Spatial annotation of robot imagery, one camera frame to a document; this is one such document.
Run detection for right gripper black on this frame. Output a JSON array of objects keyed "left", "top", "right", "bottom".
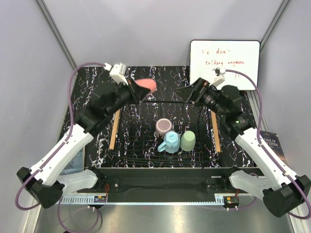
[{"left": 173, "top": 77, "right": 227, "bottom": 118}]

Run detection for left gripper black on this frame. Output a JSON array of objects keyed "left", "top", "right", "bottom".
[{"left": 106, "top": 77, "right": 151, "bottom": 117}]

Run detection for pink plastic cup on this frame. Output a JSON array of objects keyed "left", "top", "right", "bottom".
[{"left": 135, "top": 78, "right": 157, "bottom": 93}]

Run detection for green plastic cup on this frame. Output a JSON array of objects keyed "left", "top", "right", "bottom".
[{"left": 180, "top": 131, "right": 196, "bottom": 152}]

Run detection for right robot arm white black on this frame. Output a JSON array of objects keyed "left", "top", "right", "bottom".
[{"left": 175, "top": 78, "right": 311, "bottom": 217}]

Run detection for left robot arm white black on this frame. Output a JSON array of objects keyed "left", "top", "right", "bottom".
[{"left": 17, "top": 79, "right": 156, "bottom": 209}]

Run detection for mauve ceramic mug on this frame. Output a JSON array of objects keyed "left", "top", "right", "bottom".
[{"left": 155, "top": 118, "right": 173, "bottom": 138}]

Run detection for black marble pattern mat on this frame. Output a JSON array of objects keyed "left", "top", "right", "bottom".
[{"left": 85, "top": 66, "right": 255, "bottom": 168}]

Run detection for light blue ceramic mug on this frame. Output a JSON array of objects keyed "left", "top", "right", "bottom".
[{"left": 157, "top": 131, "right": 180, "bottom": 154}]

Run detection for Nineteen Eighty-Four book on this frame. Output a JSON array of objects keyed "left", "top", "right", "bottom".
[{"left": 60, "top": 147, "right": 85, "bottom": 175}]

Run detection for Tale of Two Cities book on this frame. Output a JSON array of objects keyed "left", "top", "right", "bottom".
[{"left": 260, "top": 131, "right": 287, "bottom": 164}]

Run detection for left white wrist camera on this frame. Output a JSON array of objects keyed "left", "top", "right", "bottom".
[{"left": 109, "top": 63, "right": 128, "bottom": 85}]

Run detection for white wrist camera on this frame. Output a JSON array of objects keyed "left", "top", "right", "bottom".
[
  {"left": 109, "top": 63, "right": 128, "bottom": 85},
  {"left": 210, "top": 67, "right": 225, "bottom": 87}
]

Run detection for right wooden rack handle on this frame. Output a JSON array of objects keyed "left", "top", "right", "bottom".
[{"left": 211, "top": 111, "right": 221, "bottom": 152}]

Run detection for wooden rack handle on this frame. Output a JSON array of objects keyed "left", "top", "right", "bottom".
[
  {"left": 211, "top": 111, "right": 221, "bottom": 152},
  {"left": 109, "top": 109, "right": 121, "bottom": 150}
]

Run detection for left wooden rack handle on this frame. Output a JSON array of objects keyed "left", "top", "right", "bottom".
[{"left": 109, "top": 109, "right": 121, "bottom": 150}]

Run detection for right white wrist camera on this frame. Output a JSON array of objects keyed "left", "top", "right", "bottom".
[{"left": 210, "top": 67, "right": 225, "bottom": 87}]

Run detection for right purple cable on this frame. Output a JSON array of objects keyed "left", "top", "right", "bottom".
[{"left": 204, "top": 69, "right": 311, "bottom": 220}]

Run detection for black wire dish rack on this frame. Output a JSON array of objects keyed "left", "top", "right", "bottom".
[{"left": 104, "top": 100, "right": 219, "bottom": 168}]

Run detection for white whiteboard black frame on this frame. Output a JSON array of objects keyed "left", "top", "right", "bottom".
[{"left": 190, "top": 40, "right": 260, "bottom": 84}]

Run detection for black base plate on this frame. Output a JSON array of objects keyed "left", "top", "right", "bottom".
[{"left": 77, "top": 167, "right": 251, "bottom": 203}]

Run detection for white cable duct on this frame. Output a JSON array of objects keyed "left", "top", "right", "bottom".
[{"left": 61, "top": 195, "right": 107, "bottom": 205}]

